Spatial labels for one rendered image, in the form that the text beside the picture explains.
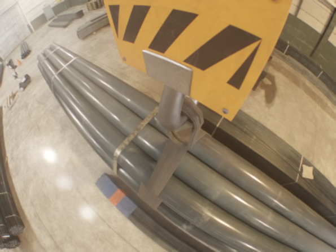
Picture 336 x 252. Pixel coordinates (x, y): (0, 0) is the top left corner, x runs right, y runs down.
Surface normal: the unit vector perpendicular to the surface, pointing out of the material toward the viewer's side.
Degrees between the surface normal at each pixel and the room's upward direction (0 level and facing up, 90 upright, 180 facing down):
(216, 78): 90
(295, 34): 90
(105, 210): 0
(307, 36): 90
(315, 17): 90
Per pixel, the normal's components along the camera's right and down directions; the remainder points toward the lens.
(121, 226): -0.04, -0.46
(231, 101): -0.62, 0.71
